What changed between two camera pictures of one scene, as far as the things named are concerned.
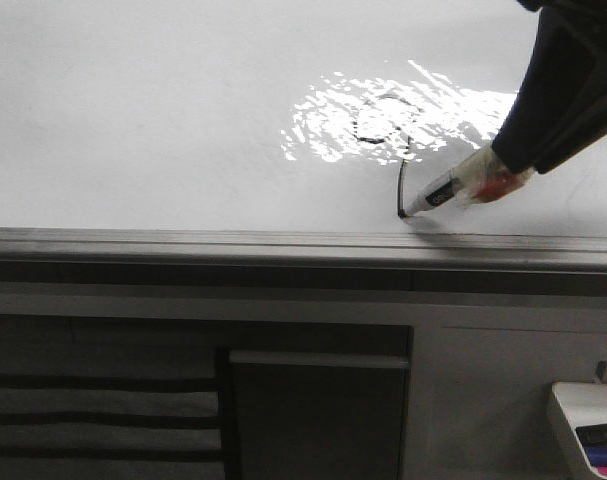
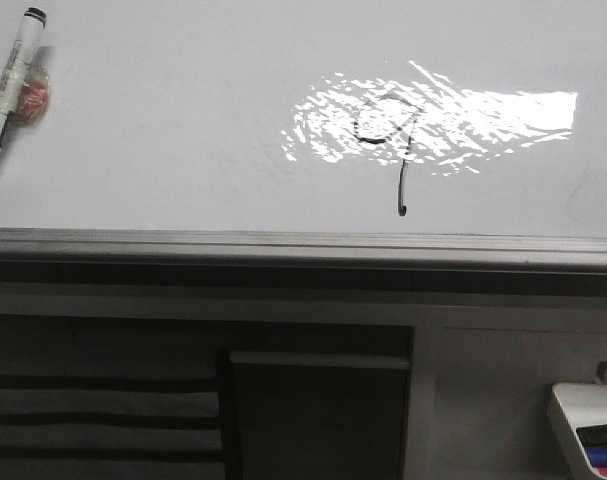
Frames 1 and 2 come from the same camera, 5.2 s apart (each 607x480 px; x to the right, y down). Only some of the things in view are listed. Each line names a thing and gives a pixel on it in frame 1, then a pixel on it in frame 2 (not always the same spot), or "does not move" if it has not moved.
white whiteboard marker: (516, 152) → (10, 89)
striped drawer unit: (102, 410) does not move
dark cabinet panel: (319, 415) does not move
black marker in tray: (600, 435) does not move
